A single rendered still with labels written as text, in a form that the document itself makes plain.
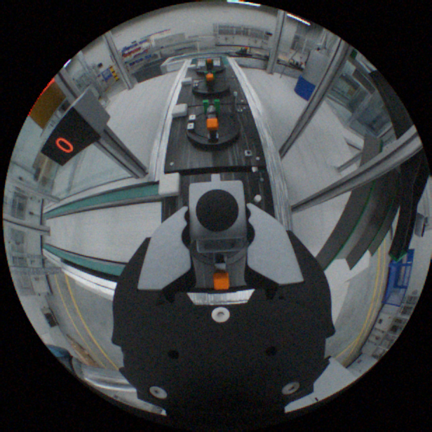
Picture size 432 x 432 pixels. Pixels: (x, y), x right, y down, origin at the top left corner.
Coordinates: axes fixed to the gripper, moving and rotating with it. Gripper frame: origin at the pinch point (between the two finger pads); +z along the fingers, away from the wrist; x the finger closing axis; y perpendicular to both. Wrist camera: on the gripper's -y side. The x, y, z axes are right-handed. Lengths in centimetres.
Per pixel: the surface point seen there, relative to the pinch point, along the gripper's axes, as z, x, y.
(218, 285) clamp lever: -0.8, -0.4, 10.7
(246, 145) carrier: 24.8, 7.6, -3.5
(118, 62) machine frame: 64, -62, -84
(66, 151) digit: 1.3, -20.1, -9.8
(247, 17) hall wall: 582, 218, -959
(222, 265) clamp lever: 1.2, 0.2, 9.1
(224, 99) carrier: 38.9, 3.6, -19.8
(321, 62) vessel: 42, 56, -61
